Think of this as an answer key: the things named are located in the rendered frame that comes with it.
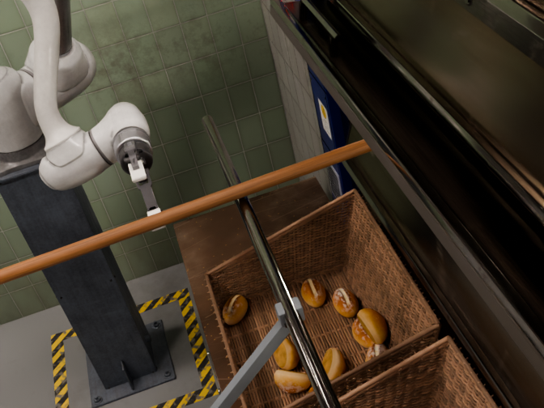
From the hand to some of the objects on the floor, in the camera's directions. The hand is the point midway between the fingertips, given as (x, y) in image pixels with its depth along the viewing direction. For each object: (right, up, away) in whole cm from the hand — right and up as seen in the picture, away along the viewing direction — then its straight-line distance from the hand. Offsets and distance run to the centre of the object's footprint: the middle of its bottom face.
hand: (148, 201), depth 162 cm
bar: (+38, -108, +49) cm, 124 cm away
